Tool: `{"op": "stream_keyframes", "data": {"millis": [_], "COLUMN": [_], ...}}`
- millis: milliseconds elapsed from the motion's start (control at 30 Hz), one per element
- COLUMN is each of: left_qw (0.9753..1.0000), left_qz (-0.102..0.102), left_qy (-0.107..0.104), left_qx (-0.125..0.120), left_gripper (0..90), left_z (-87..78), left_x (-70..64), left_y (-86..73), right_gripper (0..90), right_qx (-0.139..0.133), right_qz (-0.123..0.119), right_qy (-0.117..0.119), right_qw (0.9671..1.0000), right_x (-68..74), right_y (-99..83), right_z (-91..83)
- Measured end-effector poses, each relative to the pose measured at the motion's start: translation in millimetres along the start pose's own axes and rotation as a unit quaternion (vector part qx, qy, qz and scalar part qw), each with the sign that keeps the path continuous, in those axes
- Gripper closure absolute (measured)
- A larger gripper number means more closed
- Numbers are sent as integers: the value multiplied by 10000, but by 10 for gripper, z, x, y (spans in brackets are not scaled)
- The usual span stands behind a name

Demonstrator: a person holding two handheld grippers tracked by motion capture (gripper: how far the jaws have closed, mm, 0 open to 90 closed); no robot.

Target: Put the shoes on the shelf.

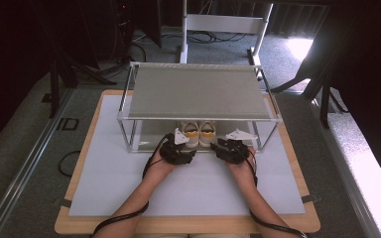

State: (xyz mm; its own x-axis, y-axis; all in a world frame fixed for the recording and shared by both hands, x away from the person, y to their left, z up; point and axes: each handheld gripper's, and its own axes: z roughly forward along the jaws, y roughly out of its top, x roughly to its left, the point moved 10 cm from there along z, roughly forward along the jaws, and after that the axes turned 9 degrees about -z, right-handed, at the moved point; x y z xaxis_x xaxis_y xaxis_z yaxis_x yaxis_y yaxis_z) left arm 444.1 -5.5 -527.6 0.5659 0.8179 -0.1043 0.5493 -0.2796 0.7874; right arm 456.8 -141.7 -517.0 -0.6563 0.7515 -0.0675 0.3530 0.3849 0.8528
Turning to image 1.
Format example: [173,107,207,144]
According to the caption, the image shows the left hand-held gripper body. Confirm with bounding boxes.
[158,127,192,167]

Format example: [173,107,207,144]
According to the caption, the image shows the hand-held gripper black cable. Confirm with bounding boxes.
[91,132,177,238]
[247,150,309,238]

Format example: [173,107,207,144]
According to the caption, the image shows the grey two-tier shoe rack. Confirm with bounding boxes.
[116,61,284,155]

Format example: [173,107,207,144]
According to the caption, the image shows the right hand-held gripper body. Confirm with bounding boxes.
[217,129,259,166]

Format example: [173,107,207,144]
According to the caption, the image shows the person's right hand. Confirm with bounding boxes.
[226,147,258,185]

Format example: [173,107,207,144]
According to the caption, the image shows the black looped cable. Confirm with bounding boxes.
[58,150,82,179]

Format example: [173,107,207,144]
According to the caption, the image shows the black tripod stand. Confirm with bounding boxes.
[29,0,117,120]

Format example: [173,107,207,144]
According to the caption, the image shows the black tangled cables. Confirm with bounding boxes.
[161,29,250,45]

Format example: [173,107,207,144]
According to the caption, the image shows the person's left hand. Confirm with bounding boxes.
[144,149,177,182]

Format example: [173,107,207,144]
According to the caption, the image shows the right hand-held gripper black cable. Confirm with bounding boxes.
[247,150,309,238]

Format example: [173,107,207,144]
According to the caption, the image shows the metal floor rail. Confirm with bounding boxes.
[310,98,381,238]
[0,88,76,238]

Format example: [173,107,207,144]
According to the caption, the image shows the white table mat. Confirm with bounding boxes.
[67,95,307,218]

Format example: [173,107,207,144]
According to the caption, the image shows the black computer tower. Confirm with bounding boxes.
[111,0,137,64]

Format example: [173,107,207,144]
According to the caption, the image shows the grey mat strap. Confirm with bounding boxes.
[54,197,72,209]
[301,193,321,204]

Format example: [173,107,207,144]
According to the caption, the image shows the left hand-held gripper black cable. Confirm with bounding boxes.
[91,132,177,238]

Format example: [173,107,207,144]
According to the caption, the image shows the black metal stand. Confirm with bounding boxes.
[270,33,351,130]

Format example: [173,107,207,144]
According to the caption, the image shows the beige sneaker with orange heel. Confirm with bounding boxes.
[197,120,218,149]
[177,120,200,149]

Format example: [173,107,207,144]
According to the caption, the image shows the white metal stand frame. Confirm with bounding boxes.
[179,0,275,81]

